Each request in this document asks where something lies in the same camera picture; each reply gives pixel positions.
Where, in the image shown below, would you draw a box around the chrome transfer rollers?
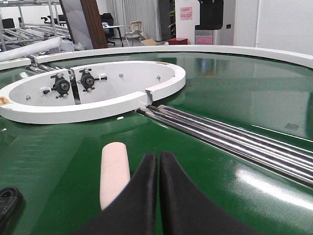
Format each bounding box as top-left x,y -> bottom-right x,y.
137,105 -> 313,187

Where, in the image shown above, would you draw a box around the white kiosk with black screen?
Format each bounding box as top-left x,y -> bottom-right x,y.
175,0 -> 224,45

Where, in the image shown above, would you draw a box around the black cable bundle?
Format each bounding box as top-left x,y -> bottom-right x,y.
0,187 -> 24,228

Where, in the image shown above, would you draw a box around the cardboard box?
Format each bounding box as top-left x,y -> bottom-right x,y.
141,39 -> 169,46

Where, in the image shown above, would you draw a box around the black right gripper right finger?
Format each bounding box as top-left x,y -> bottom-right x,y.
159,151 -> 260,235

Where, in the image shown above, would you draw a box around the yellow warning sticker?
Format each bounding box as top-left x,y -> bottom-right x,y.
0,96 -> 10,106

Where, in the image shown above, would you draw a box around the right black bearing mount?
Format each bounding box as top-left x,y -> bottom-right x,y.
79,69 -> 108,93

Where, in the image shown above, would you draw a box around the far chrome rollers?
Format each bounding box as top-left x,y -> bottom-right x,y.
26,55 -> 62,73

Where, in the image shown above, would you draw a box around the pale pink broom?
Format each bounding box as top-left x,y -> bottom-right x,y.
99,142 -> 130,210

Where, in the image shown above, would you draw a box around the pink paper sign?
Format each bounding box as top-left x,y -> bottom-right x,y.
179,6 -> 193,20

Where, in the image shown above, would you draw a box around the red box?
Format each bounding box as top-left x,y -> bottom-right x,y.
168,38 -> 188,45

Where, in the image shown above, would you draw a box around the white foam roll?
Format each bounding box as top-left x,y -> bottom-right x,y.
0,37 -> 62,62

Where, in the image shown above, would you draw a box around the beige plastic chair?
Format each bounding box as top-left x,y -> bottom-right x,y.
124,21 -> 146,46

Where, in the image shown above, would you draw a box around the brown wooden pillar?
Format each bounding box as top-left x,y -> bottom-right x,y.
80,0 -> 108,49

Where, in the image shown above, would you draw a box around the white outer conveyor rim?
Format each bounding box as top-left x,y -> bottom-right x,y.
0,45 -> 313,71

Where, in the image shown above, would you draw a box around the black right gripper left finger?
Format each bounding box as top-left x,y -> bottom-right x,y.
73,153 -> 158,235

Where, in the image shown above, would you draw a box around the white desk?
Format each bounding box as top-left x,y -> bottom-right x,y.
102,25 -> 125,42

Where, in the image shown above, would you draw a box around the black office chair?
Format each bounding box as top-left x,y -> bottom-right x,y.
100,13 -> 115,45

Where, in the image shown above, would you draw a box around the white inner conveyor ring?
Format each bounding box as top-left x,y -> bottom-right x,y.
0,60 -> 186,124

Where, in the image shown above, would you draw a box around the left black bearing mount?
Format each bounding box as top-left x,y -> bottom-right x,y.
42,73 -> 70,98

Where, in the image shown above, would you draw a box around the green potted plant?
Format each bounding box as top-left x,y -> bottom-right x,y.
168,0 -> 176,38

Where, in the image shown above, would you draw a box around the steel roller rack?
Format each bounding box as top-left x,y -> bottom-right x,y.
0,0 -> 70,48

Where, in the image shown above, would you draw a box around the black bearing mount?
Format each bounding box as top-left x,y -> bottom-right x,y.
42,73 -> 70,98
79,69 -> 108,93

